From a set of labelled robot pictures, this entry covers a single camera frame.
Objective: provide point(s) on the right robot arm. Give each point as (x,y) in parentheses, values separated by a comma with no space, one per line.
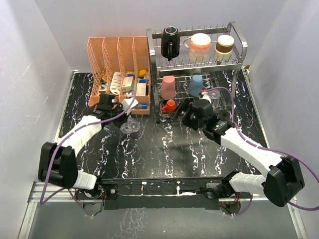
(280,177)

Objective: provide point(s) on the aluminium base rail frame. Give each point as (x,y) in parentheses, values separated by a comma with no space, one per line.
(159,209)

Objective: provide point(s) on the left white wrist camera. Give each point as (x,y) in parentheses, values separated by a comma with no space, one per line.
(130,101)

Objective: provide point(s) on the pink textured mug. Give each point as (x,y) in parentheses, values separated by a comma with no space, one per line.
(198,47)

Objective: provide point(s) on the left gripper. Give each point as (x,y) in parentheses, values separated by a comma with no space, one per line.
(123,120)

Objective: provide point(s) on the white barcode card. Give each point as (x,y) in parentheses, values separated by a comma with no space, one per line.
(116,83)

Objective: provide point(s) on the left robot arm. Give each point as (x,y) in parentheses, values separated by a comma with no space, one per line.
(58,164)

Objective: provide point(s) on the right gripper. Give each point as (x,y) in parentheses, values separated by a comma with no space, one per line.
(184,104)

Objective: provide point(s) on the black ceramic mug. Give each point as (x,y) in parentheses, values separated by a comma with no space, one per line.
(170,43)

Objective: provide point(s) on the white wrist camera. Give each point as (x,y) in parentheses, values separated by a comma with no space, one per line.
(203,95)
(130,101)

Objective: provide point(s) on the brown and cream cup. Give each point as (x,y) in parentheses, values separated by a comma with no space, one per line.
(223,48)

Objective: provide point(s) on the blue plastic tumbler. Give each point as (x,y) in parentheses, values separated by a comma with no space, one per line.
(195,85)

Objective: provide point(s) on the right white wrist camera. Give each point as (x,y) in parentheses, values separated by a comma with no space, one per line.
(203,95)

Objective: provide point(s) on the clear faceted glass cup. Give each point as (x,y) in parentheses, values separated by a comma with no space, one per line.
(131,126)

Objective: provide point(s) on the white red-print box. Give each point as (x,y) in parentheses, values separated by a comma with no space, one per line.
(141,89)

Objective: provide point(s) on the small orange ceramic mug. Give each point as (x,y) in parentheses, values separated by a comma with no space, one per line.
(169,107)

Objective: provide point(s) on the green and white box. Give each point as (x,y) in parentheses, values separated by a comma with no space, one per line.
(128,83)

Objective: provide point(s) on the peach plastic desk organizer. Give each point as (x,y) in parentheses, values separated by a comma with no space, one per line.
(120,64)

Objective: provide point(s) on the grey blue cylinder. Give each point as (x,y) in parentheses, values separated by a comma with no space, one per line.
(143,106)

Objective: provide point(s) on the steel two-tier dish rack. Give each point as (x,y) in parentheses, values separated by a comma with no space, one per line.
(182,66)

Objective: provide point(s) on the yellow eraser block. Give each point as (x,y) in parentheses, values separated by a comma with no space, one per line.
(142,73)

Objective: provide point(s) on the pink plastic tumbler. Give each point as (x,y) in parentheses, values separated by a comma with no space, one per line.
(167,90)

